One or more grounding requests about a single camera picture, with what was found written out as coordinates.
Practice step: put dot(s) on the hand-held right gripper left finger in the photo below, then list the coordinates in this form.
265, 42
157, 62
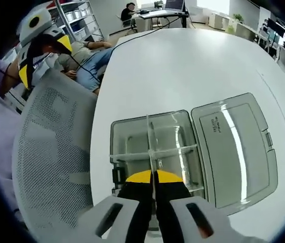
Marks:
109, 220

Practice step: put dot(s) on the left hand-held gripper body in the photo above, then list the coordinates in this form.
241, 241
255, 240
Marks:
42, 21

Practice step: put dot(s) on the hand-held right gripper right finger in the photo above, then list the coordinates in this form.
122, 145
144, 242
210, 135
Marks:
180, 222

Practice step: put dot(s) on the clear plastic divider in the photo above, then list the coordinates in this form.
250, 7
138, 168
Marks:
129, 155
152, 141

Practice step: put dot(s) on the clear plastic guide fixture box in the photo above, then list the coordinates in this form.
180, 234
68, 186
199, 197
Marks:
233, 152

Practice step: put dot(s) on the metal storage shelf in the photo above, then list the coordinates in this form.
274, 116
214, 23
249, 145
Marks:
79, 17

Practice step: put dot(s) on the black desk monitor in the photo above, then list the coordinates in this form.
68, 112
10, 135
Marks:
173, 4

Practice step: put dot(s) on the white low cabinet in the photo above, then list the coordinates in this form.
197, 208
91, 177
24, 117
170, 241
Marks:
219, 21

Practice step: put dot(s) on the green potted plant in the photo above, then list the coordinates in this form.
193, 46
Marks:
238, 17

